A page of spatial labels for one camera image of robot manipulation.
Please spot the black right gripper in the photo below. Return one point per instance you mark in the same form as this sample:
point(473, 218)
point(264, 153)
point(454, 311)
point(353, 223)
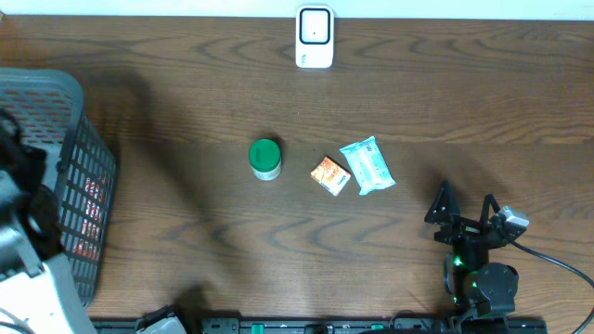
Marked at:
point(462, 228)

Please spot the teal wet wipes pack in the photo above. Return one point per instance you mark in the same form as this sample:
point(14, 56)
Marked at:
point(368, 165)

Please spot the orange small box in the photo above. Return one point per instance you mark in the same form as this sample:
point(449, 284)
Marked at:
point(330, 175)

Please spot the green lid jar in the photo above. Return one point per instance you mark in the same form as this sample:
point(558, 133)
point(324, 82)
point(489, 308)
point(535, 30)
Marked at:
point(265, 159)

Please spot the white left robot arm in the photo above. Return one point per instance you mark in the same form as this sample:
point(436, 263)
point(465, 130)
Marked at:
point(38, 293)

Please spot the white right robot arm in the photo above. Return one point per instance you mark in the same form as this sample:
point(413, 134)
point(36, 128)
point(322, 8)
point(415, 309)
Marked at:
point(480, 288)

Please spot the white barcode scanner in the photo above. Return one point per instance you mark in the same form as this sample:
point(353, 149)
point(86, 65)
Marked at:
point(314, 37)

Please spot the grey plastic basket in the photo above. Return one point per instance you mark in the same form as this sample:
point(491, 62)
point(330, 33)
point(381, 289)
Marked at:
point(49, 108)

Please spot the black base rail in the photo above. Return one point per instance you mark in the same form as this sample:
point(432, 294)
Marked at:
point(170, 319)

